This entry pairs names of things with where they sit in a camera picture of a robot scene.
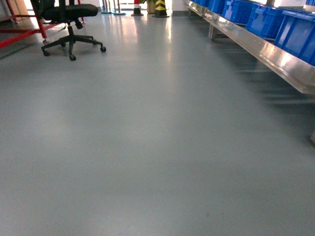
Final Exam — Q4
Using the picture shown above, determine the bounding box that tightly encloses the yellow black bollard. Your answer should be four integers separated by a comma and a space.
153, 0, 170, 18

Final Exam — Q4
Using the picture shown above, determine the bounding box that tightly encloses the red white traffic cone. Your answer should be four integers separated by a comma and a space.
131, 0, 144, 17

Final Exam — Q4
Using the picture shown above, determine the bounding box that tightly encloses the blue plastic crate right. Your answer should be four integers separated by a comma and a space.
245, 3, 284, 40

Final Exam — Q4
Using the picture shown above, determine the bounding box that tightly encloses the blue plastic crate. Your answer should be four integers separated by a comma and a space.
274, 10, 315, 66
245, 3, 284, 40

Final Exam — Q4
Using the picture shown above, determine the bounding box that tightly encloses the black office chair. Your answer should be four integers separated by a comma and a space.
31, 0, 106, 61

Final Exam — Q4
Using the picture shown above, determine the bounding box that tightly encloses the blue plastic crate left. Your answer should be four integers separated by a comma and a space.
274, 10, 315, 66

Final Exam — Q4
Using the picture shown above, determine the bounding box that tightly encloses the red metal table frame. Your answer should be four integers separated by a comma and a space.
0, 0, 59, 48

